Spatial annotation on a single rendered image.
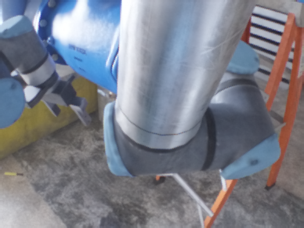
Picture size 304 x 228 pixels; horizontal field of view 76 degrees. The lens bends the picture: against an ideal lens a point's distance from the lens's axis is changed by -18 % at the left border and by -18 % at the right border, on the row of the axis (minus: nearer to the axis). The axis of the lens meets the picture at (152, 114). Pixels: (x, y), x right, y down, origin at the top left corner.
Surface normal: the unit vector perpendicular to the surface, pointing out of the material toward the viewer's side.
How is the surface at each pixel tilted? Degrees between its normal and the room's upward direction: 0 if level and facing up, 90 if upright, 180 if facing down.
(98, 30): 68
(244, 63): 19
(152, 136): 110
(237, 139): 54
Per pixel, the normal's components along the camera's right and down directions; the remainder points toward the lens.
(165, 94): -0.19, 0.79
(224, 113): 0.11, -0.73
